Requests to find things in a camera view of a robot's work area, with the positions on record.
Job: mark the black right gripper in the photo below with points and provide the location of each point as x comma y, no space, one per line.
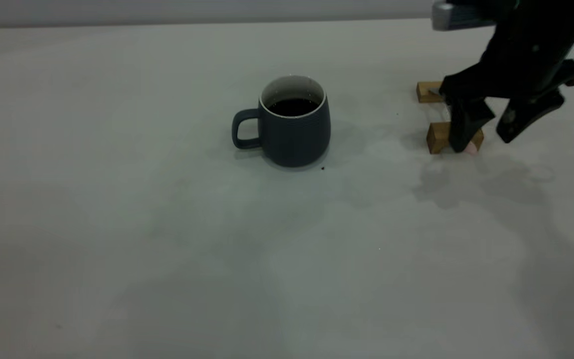
521,70

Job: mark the dark grey ceramic mug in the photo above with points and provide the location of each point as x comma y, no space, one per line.
292,142

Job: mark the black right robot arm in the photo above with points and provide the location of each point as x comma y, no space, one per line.
541,20

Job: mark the arched wooden block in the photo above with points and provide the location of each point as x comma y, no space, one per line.
437,137

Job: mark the flat rectangular wooden block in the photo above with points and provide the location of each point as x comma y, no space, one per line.
427,92

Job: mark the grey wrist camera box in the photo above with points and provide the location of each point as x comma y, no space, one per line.
459,17

